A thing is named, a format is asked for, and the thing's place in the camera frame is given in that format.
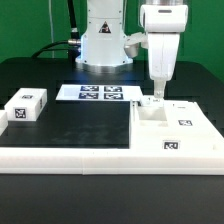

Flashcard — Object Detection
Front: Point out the thin white cable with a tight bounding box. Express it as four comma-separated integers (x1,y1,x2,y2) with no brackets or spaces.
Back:
48,0,55,59

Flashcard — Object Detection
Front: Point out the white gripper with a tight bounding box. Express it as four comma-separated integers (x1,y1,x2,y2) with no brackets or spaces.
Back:
140,4,188,99

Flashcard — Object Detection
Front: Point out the white cabinet top block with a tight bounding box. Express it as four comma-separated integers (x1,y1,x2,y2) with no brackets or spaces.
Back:
4,88,47,121

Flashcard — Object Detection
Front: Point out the white marker base sheet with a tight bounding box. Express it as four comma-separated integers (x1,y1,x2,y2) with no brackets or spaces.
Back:
56,84,143,101

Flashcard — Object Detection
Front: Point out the white U-shaped obstacle frame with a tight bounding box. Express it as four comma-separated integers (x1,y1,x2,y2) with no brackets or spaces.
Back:
0,110,224,176

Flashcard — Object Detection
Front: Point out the black cable bundle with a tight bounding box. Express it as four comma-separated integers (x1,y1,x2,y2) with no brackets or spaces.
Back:
31,0,82,62

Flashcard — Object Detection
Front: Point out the white cabinet body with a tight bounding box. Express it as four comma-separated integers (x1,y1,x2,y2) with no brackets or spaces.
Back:
130,102,224,152

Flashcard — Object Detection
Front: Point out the white cabinet door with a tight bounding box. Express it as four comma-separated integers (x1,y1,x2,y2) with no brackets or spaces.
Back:
164,101,206,132
140,95,164,107

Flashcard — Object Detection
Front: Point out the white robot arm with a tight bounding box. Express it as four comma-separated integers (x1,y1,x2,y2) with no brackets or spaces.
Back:
76,0,188,99

